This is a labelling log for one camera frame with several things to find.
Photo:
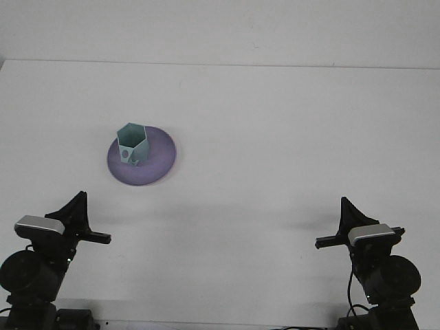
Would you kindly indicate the pale blue hexagonal cup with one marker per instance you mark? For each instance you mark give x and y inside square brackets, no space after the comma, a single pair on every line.
[132,135]

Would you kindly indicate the pale purple round plate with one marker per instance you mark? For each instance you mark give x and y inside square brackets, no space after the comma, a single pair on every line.
[148,172]

